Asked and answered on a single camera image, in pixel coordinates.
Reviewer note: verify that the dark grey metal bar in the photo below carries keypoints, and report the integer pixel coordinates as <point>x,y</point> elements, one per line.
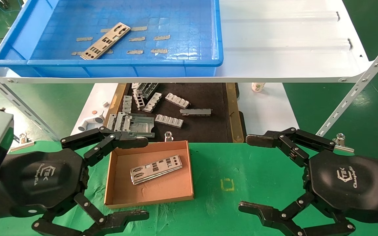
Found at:
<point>195,112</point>

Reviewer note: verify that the black chair caster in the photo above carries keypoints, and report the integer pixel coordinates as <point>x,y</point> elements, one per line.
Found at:
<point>2,3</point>

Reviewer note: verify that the small light metal bracket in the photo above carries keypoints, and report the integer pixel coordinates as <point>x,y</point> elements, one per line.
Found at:
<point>135,86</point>

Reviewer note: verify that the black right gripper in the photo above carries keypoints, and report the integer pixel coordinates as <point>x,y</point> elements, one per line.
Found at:
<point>349,183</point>

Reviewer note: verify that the white pipe fitting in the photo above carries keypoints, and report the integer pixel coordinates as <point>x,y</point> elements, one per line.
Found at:
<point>92,120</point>

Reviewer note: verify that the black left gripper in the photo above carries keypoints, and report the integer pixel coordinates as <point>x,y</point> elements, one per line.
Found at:
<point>38,177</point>

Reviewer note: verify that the small grey metal bracket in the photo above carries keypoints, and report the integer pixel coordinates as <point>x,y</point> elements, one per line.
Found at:
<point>127,104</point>

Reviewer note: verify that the green table cloth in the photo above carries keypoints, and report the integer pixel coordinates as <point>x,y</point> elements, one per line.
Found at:
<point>208,216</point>

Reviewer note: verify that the narrow grey metal bracket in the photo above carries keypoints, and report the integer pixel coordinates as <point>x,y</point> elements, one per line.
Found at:
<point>111,121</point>
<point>122,120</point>

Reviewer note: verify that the black tray with brown rim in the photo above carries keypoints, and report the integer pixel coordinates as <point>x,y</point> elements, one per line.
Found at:
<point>205,127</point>

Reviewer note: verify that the silver I/O shield plate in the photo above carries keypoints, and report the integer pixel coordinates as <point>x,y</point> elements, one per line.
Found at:
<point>115,35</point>
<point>144,173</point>

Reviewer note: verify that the blue plastic tray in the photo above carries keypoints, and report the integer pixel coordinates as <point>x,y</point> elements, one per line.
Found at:
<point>182,19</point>

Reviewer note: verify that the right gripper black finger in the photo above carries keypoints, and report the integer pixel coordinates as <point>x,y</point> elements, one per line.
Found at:
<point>261,139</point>

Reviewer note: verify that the grey slotted angle bar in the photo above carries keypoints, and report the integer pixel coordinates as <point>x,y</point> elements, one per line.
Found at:
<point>15,102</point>
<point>349,97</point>

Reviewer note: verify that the silver binder clip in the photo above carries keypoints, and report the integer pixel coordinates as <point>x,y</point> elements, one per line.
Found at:
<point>342,148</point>
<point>23,144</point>
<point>168,137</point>

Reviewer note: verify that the grey ribbed metal bracket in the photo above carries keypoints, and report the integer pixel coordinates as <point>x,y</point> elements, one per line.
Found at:
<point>153,102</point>
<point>169,121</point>
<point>177,100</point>

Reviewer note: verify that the grey slotted metal bracket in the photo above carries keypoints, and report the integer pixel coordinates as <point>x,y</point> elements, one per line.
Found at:
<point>151,89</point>

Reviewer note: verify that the shallow cardboard box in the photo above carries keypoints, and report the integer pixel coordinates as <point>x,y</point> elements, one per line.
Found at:
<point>162,193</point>

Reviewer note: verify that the ladder-shaped metal part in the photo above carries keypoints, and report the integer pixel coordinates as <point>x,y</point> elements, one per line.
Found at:
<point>138,99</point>

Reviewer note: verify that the flat grey metal plate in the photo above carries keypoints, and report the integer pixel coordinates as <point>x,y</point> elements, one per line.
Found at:
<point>143,124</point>

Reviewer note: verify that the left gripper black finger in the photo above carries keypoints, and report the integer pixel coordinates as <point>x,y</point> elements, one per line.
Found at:
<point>130,141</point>
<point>126,218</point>

